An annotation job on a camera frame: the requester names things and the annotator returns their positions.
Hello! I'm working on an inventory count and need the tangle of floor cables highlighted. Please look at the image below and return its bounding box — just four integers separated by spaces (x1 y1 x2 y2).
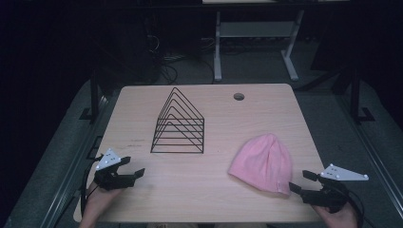
144 33 217 86

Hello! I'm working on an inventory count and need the pink knit beanie hat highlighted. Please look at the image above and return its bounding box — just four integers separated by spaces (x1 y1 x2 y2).
227 132 294 197

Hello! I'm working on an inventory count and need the black wire file rack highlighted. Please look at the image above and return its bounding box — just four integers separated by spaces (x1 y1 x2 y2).
150 86 205 155

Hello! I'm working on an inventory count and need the black metal stand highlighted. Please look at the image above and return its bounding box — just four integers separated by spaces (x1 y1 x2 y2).
79 69 103 124
349 68 376 124

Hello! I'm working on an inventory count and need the left hand-held gripper cable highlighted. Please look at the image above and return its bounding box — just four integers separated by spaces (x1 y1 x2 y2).
80 154 105 218

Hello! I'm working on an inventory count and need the person's right hand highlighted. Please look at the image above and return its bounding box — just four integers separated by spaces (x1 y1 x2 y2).
312 204 359 228

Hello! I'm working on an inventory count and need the person's left hand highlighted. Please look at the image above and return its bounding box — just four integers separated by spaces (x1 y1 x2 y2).
84 181 123 219

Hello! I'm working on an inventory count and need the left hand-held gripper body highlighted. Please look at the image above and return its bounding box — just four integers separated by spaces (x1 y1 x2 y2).
93 147 136 192

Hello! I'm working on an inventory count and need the right hand-held gripper cable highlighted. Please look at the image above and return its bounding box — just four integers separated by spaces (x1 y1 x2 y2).
343 184 378 228

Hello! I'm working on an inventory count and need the aluminium frame rail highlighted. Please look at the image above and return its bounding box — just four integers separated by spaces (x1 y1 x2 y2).
336 93 403 212
40 94 110 228

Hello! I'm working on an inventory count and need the hand-held gripper cable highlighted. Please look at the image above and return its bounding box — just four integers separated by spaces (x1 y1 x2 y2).
343 184 378 228
80 154 105 218

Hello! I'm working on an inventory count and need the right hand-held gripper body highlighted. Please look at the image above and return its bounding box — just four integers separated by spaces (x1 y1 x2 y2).
300 163 370 214

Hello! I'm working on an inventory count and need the white metal desk frame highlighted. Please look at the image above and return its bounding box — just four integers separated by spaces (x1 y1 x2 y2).
213 9 306 84

